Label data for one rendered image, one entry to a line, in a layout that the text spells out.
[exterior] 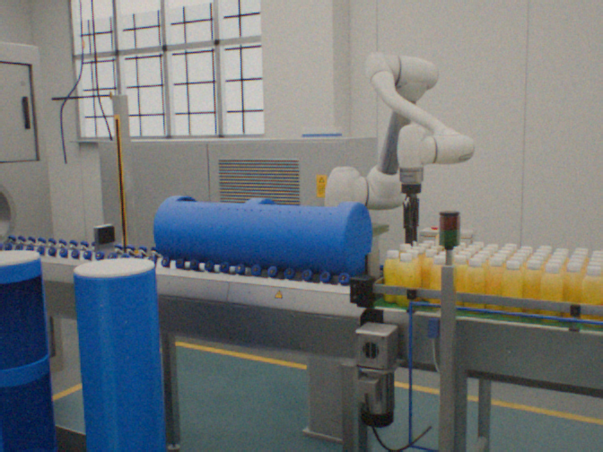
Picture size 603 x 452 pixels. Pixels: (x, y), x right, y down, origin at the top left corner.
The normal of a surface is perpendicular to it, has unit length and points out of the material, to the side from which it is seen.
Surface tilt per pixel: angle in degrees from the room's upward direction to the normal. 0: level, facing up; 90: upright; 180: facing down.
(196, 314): 110
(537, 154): 90
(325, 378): 90
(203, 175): 90
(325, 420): 90
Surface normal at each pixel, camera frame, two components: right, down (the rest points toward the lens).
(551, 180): -0.49, 0.15
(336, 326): -0.43, 0.47
